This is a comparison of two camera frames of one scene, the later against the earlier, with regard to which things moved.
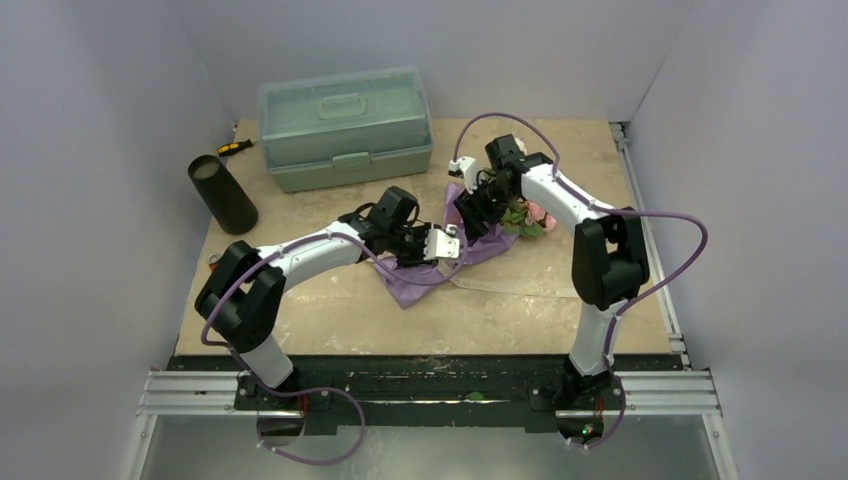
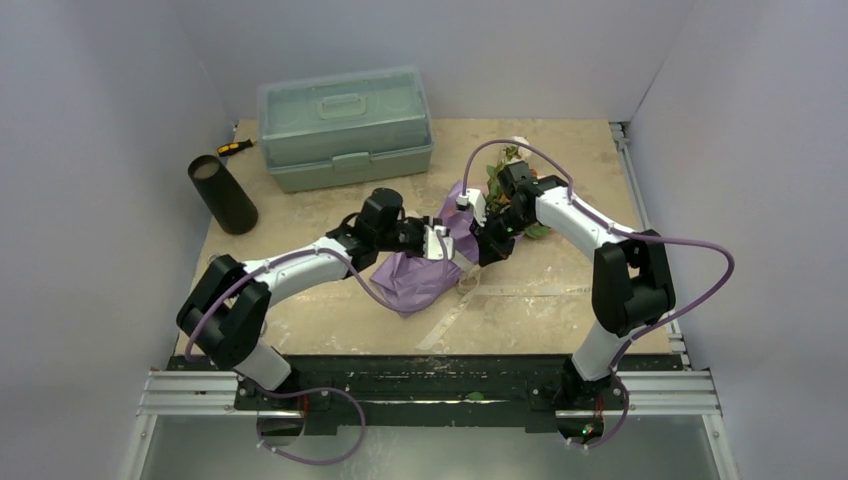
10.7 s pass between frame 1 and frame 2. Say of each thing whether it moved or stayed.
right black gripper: moved
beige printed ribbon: moved
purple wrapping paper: moved
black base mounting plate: stayed
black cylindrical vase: stayed
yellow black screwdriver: stayed
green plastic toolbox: stayed
